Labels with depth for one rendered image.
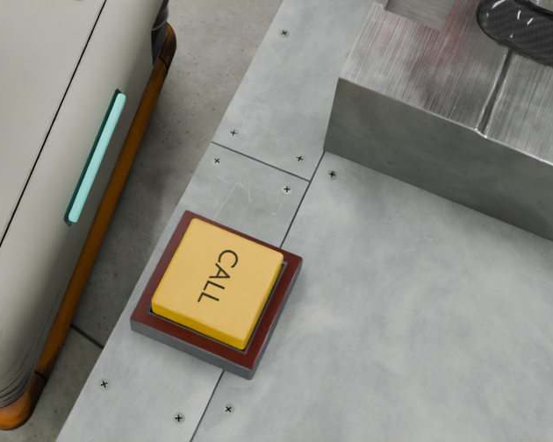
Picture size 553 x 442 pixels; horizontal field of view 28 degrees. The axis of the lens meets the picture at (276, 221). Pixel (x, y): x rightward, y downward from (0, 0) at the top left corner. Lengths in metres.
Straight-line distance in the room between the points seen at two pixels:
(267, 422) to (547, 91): 0.26
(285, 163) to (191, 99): 0.96
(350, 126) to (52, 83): 0.73
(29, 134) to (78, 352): 0.33
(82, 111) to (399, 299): 0.74
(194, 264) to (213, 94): 1.05
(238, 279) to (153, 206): 0.95
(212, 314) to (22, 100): 0.77
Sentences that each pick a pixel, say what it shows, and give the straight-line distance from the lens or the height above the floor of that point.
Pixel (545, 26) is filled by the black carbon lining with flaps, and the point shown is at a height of 0.88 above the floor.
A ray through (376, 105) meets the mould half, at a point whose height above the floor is 0.88.
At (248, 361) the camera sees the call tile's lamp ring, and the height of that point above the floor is 0.82.
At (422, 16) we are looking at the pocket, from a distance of 0.72.
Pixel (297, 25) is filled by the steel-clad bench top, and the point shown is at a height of 0.80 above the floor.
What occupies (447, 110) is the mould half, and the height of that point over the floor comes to 0.89.
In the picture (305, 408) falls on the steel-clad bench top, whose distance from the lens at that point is 0.66.
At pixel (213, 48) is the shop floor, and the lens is 1.73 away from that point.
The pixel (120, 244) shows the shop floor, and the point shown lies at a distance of 1.57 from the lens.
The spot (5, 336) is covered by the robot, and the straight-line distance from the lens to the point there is 1.26.
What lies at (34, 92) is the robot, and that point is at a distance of 1.37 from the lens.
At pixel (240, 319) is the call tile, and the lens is 0.64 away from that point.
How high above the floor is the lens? 1.44
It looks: 65 degrees down
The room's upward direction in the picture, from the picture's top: 9 degrees clockwise
